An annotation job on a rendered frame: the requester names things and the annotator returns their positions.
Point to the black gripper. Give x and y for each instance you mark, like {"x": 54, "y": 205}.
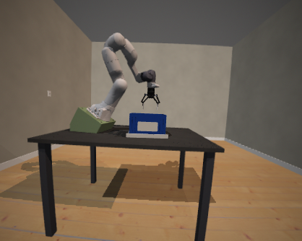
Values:
{"x": 150, "y": 94}

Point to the dark blue divided crate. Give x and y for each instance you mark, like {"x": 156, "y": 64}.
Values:
{"x": 147, "y": 123}

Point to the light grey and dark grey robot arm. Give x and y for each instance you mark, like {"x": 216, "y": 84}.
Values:
{"x": 115, "y": 42}

